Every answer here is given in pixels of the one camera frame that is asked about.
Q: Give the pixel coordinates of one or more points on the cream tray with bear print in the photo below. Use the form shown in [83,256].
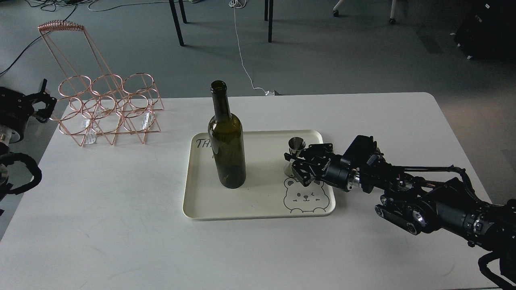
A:
[267,192]

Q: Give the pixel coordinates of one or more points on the black box on floor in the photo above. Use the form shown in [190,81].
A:
[488,31]

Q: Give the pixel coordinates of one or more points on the white chair base with castors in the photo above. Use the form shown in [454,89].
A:
[365,7]

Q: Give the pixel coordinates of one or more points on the black table legs right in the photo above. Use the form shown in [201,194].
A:
[268,17]

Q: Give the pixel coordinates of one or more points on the black table legs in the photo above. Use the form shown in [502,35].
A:
[176,14]
[268,17]

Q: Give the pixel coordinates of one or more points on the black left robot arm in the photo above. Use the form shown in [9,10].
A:
[44,105]

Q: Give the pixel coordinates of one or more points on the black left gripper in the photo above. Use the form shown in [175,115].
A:
[14,112]

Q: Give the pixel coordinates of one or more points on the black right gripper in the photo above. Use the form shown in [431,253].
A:
[332,170]

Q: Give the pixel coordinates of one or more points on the silver steel jigger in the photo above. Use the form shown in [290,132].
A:
[296,144]

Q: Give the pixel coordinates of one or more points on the black table legs left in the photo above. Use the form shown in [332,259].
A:
[176,14]

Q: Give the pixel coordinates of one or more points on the rose gold wire bottle rack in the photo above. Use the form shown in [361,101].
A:
[105,106]

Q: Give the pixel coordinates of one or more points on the dark green wine bottle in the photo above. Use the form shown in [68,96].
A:
[225,131]

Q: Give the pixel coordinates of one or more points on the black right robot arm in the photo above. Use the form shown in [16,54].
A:
[416,198]

